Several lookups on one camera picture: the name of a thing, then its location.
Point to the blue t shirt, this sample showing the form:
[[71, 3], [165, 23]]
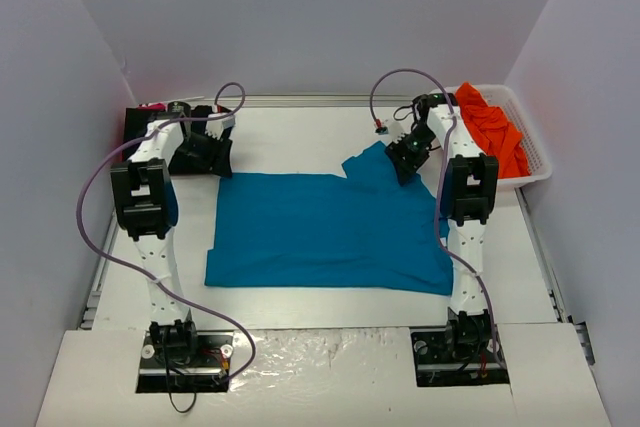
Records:
[[358, 230]]

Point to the folded pink t shirt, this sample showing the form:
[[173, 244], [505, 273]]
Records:
[[152, 106]]

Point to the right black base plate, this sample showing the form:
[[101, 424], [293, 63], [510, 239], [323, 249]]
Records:
[[437, 364]]

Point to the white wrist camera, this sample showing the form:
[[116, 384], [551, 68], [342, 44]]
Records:
[[389, 131], [219, 126]]

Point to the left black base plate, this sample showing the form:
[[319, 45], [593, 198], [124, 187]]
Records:
[[206, 370]]

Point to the orange t shirt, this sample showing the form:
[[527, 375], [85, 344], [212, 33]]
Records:
[[493, 132]]

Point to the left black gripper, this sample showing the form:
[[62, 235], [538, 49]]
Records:
[[209, 156]]

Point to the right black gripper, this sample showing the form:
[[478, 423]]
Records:
[[405, 167]]

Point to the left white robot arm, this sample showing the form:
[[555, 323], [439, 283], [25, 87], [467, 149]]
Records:
[[176, 138]]

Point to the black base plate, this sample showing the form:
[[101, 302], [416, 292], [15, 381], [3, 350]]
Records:
[[206, 370], [437, 364]]

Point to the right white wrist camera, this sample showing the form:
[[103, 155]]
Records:
[[389, 131]]

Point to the folded black t shirt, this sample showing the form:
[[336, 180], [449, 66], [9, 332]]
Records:
[[136, 121]]

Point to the white plastic basket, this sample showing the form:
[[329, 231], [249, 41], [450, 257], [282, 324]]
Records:
[[537, 147]]

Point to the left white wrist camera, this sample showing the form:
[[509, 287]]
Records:
[[219, 126]]

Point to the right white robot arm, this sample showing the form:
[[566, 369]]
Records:
[[467, 191]]

